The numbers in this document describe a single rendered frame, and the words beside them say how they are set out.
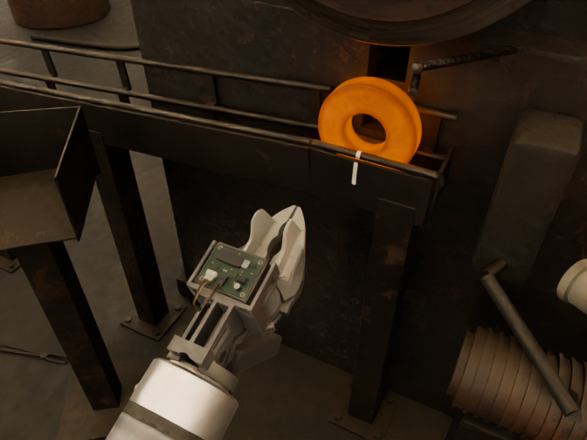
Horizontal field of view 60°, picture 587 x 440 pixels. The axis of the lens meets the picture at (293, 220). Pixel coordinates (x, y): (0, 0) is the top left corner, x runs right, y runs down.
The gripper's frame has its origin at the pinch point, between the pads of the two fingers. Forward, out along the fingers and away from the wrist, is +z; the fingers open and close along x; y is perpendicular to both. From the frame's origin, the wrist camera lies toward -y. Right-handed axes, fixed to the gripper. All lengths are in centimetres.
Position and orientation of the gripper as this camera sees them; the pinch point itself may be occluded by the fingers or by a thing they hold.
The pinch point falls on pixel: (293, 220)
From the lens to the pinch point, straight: 58.4
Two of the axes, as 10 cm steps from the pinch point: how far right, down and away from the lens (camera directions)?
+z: 4.3, -7.9, 4.4
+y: -1.4, -5.4, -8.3
